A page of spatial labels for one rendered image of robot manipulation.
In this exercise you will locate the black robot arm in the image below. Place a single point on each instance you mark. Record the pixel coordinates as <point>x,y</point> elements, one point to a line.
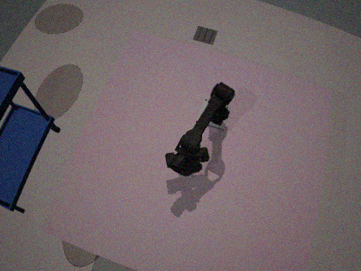
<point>216,111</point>

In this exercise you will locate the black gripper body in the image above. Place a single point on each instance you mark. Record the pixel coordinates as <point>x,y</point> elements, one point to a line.
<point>202,155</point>

